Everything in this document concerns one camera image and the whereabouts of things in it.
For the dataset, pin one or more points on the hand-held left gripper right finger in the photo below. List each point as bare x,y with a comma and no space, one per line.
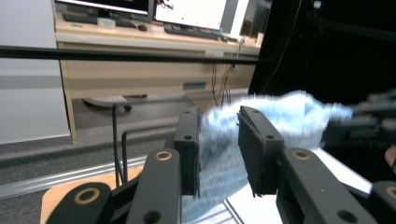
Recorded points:
260,155

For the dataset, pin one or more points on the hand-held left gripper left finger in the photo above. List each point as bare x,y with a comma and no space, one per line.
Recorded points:
188,149

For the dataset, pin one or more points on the light blue striped towel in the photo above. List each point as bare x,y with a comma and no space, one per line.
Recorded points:
292,118

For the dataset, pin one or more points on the black curtain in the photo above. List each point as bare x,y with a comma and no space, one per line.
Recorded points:
336,46

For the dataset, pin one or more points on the office chair base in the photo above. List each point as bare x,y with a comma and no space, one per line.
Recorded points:
106,100

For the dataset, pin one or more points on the light wooden desk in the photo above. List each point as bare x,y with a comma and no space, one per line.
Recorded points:
124,77

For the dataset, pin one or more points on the black keyboard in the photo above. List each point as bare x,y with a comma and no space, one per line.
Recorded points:
81,18
193,32

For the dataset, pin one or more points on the black computer mouse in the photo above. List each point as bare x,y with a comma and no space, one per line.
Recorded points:
142,27

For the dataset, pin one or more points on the light wooden board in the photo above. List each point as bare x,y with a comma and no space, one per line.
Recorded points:
62,193

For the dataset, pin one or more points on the black horizontal bar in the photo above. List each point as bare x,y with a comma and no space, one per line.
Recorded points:
93,55

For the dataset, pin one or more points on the white screen monitor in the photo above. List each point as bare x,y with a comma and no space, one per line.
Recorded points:
193,12

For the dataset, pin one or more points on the clear plastic box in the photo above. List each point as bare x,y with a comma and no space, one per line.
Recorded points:
106,23

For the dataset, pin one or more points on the dark screen monitor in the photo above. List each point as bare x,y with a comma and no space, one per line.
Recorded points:
102,4

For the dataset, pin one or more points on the aluminium rail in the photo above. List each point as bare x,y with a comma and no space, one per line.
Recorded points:
62,179

